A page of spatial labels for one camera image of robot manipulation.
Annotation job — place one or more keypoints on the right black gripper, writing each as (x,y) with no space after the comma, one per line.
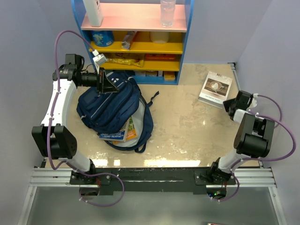
(226,103)

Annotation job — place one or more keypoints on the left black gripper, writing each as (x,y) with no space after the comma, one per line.
(103,84)

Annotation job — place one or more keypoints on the navy blue student backpack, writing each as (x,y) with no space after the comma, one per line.
(106,113)

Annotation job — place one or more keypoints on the white coffee cover book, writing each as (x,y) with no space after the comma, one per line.
(215,89)

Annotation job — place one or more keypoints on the blue Treehouse book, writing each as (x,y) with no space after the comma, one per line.
(113,134)

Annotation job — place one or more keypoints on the orange Treehouse book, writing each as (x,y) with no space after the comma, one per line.
(131,134)

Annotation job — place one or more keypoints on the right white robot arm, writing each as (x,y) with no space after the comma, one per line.
(253,139)

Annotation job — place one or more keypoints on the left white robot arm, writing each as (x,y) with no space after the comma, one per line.
(52,137)

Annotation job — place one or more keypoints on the yellow snack bag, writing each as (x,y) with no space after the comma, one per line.
(126,59)

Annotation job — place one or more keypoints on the blue snack canister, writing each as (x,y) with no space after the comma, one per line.
(103,38)

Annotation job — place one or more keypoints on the orange red snack box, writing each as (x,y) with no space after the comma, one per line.
(160,56)

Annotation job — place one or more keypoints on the blue colourful shelf unit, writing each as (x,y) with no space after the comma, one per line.
(143,18)

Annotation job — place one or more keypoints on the silver foil snack packet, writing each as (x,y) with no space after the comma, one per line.
(128,40)

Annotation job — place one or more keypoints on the small boxes bottom shelf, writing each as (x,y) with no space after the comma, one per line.
(142,76)

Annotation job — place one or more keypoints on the cream round container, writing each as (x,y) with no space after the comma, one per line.
(159,37)

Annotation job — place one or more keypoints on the white rectangular bottle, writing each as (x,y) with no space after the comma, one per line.
(93,11)

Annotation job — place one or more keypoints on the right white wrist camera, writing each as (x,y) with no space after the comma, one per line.
(253,101)

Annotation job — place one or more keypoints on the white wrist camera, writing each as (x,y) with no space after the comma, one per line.
(253,101)
(98,59)

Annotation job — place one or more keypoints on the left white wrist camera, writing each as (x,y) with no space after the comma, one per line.
(98,59)

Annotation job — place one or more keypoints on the black metal base plate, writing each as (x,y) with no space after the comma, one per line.
(168,179)

